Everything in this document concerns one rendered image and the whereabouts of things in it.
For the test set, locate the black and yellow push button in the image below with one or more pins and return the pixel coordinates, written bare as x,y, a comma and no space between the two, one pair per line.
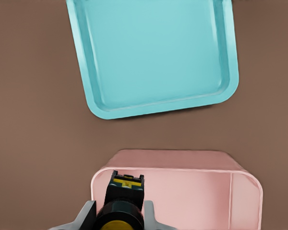
123,198

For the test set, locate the pink box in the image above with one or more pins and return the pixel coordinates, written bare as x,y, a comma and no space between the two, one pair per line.
194,194

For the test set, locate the pale blue-green tray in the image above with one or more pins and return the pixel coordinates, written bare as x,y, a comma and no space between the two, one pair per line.
156,55

